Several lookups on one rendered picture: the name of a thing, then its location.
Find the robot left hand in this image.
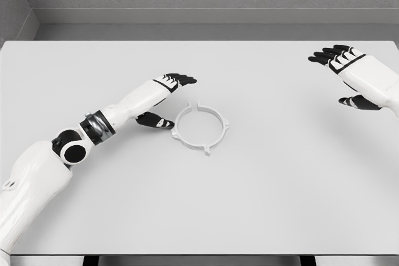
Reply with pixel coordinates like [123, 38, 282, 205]
[124, 73, 198, 130]

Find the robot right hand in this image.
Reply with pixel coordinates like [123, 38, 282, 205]
[307, 44, 395, 112]

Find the white ring pipe clamp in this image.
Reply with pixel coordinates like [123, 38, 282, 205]
[170, 100, 231, 158]

